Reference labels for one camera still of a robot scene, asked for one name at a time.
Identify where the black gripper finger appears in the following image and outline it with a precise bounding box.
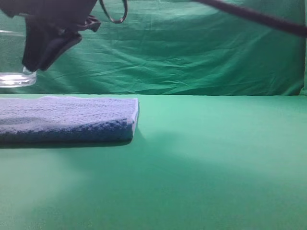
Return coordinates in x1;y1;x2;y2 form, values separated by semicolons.
22;21;82;71

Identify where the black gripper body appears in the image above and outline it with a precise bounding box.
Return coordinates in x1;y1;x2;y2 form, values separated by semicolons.
0;0;101;32

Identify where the folded blue towel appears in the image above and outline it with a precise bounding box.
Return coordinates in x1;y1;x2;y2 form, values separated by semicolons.
0;96;139;143

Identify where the black thin cable loop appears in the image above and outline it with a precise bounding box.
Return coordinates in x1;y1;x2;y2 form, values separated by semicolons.
99;0;129;24

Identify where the black thick cable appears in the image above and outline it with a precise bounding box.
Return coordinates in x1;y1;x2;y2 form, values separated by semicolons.
196;0;307;38

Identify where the green backdrop cloth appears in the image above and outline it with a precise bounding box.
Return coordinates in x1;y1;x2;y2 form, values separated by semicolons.
1;0;307;96

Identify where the transparent glass cup with handle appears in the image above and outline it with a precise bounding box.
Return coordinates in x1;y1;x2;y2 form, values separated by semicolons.
0;30;37;88

